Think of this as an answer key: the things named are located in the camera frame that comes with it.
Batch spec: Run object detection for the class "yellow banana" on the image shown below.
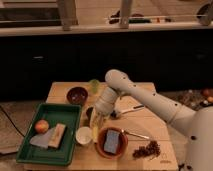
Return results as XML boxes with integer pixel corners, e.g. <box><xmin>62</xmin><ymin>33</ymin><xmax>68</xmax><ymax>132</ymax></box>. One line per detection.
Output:
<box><xmin>89</xmin><ymin>109</ymin><xmax>104</xmax><ymax>143</ymax></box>

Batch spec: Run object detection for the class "grey cloth piece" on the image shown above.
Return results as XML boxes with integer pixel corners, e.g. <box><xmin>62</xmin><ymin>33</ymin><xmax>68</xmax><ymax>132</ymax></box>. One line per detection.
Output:
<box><xmin>30</xmin><ymin>128</ymin><xmax>54</xmax><ymax>148</ymax></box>

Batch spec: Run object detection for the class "metal spoon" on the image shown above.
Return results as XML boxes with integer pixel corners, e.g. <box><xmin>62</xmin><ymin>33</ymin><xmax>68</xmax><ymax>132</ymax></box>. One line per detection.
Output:
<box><xmin>121</xmin><ymin>129</ymin><xmax>150</xmax><ymax>140</ymax></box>

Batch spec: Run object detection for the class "dark brown bowl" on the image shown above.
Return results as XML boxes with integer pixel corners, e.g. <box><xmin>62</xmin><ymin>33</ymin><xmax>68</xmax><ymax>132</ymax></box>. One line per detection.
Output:
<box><xmin>66</xmin><ymin>87</ymin><xmax>88</xmax><ymax>106</ymax></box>

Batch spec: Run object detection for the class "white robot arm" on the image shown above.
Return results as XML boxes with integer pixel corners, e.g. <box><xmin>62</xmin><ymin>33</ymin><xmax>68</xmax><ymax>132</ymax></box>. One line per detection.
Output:
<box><xmin>95</xmin><ymin>69</ymin><xmax>213</xmax><ymax>171</ymax></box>

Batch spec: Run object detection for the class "bunch of dark grapes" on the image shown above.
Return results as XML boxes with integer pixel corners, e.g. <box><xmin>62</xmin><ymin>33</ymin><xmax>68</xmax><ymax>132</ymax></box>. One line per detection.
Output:
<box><xmin>132</xmin><ymin>141</ymin><xmax>161</xmax><ymax>159</ymax></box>

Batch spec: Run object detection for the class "green plastic tray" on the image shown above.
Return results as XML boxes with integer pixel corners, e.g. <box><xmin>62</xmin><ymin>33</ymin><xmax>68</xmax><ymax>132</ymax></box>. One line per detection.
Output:
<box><xmin>16</xmin><ymin>103</ymin><xmax>81</xmax><ymax>166</ymax></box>

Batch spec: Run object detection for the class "green plastic cup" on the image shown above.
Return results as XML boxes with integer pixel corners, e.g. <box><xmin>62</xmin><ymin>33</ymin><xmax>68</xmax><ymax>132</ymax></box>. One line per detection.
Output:
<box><xmin>89</xmin><ymin>79</ymin><xmax>99</xmax><ymax>94</ymax></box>

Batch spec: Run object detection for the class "terracotta bowl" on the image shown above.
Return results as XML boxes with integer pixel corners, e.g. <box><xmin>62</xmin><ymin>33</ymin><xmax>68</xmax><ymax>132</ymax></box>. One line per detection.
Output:
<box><xmin>96</xmin><ymin>127</ymin><xmax>128</xmax><ymax>159</ymax></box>

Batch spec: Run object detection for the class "white paper cup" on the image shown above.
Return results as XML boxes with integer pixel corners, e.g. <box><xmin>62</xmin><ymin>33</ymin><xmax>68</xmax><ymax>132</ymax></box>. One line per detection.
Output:
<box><xmin>75</xmin><ymin>127</ymin><xmax>92</xmax><ymax>146</ymax></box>

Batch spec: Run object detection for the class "red apple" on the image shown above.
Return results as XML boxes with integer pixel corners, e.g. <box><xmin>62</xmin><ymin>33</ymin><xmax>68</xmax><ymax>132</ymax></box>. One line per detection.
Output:
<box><xmin>34</xmin><ymin>119</ymin><xmax>49</xmax><ymax>134</ymax></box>

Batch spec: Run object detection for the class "blue sponge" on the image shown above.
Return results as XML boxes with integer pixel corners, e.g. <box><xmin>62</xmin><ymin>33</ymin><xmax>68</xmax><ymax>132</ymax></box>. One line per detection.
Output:
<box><xmin>104</xmin><ymin>130</ymin><xmax>120</xmax><ymax>154</ymax></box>

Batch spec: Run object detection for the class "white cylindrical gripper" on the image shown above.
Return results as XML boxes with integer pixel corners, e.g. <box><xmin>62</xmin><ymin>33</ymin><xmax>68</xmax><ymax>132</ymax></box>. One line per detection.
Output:
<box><xmin>95</xmin><ymin>87</ymin><xmax>118</xmax><ymax>116</ymax></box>

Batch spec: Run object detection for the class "black cable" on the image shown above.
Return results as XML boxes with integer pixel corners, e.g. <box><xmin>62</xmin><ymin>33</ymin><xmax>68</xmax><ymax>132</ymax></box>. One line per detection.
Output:
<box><xmin>0</xmin><ymin>105</ymin><xmax>26</xmax><ymax>138</ymax></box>

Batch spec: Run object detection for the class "wooden block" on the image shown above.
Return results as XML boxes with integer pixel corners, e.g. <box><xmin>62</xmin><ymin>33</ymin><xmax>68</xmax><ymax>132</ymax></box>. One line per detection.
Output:
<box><xmin>48</xmin><ymin>123</ymin><xmax>66</xmax><ymax>148</ymax></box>

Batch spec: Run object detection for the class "white handled brush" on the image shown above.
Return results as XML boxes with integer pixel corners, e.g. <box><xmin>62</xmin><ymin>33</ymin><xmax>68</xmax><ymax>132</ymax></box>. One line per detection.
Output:
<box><xmin>110</xmin><ymin>105</ymin><xmax>144</xmax><ymax>119</ymax></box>

